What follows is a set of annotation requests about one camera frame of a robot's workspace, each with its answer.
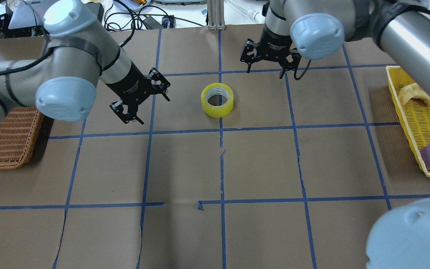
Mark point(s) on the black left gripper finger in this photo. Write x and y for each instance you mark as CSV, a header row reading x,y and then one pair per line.
x,y
136,118
164,94

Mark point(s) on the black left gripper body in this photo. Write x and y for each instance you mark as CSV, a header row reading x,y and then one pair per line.
x,y
128,86

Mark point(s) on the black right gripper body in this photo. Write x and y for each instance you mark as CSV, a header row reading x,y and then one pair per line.
x,y
276,45

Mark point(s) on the yellow tape roll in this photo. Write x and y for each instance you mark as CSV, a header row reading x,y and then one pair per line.
x,y
217,100

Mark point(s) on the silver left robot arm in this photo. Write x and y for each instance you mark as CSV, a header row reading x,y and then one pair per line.
x,y
62,83

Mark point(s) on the black power adapter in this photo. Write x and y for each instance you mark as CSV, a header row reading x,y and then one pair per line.
x,y
167,22

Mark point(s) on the banana slice toy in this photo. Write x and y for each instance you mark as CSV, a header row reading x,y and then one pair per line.
x,y
413,91

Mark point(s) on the brown wicker basket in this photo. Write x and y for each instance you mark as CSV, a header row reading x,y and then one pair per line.
x,y
18,134

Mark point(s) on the yellow woven basket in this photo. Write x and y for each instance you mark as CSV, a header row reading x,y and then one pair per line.
x,y
414,116

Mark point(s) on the aluminium frame post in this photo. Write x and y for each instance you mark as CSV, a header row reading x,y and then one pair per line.
x,y
216,14

